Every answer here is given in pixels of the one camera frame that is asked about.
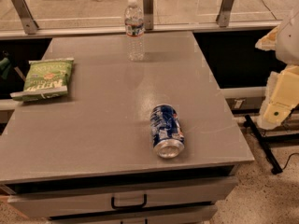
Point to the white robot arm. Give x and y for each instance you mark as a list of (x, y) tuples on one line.
[(287, 45)]

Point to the right metal railing bracket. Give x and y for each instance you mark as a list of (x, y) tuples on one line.
[(223, 17)]

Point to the clear plastic water bottle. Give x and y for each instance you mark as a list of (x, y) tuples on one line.
[(134, 29)]

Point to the grey upper drawer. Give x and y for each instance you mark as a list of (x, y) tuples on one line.
[(97, 200)]

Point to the black drawer handle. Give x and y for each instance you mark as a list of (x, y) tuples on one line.
[(128, 204)]

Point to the left metal railing bracket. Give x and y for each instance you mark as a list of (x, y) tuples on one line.
[(28, 22)]

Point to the middle metal railing bracket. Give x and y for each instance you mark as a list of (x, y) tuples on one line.
[(148, 14)]

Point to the green chip bag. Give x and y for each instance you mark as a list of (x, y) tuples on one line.
[(45, 79)]

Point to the dark green object at left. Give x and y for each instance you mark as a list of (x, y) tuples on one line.
[(5, 65)]

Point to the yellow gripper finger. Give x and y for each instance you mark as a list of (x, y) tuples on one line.
[(281, 97), (268, 41)]

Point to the metal railing bracket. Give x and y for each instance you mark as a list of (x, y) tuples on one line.
[(148, 14), (223, 17), (28, 22)]

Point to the grey lower drawer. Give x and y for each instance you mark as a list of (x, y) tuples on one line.
[(178, 215)]

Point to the blue soda can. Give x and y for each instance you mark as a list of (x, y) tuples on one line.
[(167, 136)]

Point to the grey drawer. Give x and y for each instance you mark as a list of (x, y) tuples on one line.
[(178, 215), (97, 200)]

